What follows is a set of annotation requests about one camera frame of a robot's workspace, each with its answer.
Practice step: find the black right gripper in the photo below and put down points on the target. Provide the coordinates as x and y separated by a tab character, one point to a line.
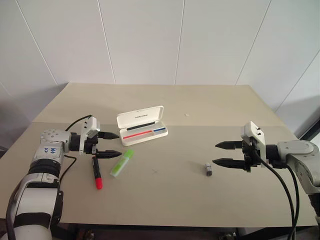
250	160

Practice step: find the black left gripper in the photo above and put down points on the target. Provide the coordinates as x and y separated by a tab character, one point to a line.
89	145

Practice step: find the green highlighter marker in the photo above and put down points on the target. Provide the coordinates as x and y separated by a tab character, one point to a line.
120	166

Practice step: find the small grey white eraser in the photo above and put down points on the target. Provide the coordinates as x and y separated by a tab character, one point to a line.
208	171

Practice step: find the black pen with red cap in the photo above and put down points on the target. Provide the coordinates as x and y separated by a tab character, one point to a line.
98	182

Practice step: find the white plastic pencil case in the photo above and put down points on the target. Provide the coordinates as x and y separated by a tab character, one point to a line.
140	117

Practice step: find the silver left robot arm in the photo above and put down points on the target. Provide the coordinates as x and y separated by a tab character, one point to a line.
50	147

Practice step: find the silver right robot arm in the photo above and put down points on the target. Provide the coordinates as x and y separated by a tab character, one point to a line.
300	150

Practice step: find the dark table underframe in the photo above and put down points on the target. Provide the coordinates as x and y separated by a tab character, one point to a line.
175	235

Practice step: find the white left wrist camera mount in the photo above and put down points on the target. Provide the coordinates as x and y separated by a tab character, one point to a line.
90	123

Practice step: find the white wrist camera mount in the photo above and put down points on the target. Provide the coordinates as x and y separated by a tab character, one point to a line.
90	123
252	128

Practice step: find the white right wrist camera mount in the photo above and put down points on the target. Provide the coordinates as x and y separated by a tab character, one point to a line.
252	128

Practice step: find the dark window frame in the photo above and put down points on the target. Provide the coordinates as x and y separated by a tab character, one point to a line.
312	131

